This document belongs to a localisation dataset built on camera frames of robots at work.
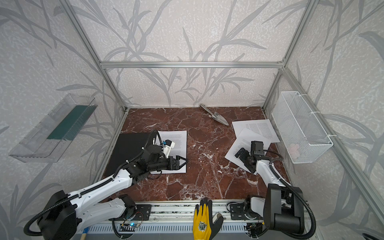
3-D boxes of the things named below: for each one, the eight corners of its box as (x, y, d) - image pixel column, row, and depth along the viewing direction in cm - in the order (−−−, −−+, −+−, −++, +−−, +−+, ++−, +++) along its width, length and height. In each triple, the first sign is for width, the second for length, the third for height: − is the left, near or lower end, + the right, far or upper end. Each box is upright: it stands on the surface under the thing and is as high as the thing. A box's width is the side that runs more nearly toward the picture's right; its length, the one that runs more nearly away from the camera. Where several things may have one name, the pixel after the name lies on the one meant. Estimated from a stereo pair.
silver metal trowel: (196, 109, 123) (196, 107, 121) (201, 105, 126) (201, 103, 124) (226, 126, 111) (227, 124, 109) (231, 121, 114) (231, 119, 113)
